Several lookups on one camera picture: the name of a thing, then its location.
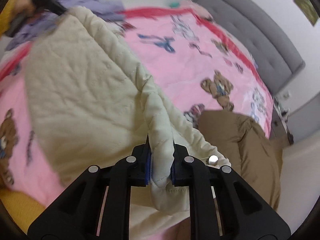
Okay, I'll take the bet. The cream quilted jacket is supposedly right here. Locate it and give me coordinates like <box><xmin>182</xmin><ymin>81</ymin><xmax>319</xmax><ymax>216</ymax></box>
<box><xmin>25</xmin><ymin>7</ymin><xmax>228</xmax><ymax>239</ymax></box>

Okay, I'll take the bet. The yellow sleeve left forearm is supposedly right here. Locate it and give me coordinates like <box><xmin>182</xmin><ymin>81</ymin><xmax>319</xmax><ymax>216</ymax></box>
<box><xmin>0</xmin><ymin>0</ymin><xmax>18</xmax><ymax>36</ymax></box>

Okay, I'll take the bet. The person's left hand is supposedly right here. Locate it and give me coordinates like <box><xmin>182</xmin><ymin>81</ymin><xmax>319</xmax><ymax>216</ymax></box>
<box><xmin>11</xmin><ymin>0</ymin><xmax>36</xmax><ymax>17</ymax></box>

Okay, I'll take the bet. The brown puffer jacket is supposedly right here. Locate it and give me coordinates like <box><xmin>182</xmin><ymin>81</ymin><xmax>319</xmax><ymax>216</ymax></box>
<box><xmin>198</xmin><ymin>111</ymin><xmax>281</xmax><ymax>210</ymax></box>

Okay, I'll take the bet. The lavender purple garment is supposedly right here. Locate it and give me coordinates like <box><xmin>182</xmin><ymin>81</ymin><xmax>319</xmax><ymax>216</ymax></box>
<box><xmin>4</xmin><ymin>0</ymin><xmax>126</xmax><ymax>52</ymax></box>

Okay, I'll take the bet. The grey bedside table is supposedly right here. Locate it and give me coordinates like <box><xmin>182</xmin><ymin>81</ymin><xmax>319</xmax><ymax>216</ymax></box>
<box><xmin>270</xmin><ymin>96</ymin><xmax>294</xmax><ymax>145</ymax></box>

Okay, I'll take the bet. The pink cartoon print blanket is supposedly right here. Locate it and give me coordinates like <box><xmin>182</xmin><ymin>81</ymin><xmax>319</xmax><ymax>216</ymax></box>
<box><xmin>1</xmin><ymin>8</ymin><xmax>272</xmax><ymax>206</ymax></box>

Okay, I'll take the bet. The grey upholstered headboard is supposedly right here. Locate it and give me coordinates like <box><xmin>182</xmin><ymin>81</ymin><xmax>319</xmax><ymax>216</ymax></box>
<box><xmin>193</xmin><ymin>0</ymin><xmax>305</xmax><ymax>95</ymax></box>

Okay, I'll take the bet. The wall picture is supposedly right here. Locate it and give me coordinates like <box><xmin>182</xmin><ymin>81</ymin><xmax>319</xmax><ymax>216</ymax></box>
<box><xmin>293</xmin><ymin>0</ymin><xmax>319</xmax><ymax>26</ymax></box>

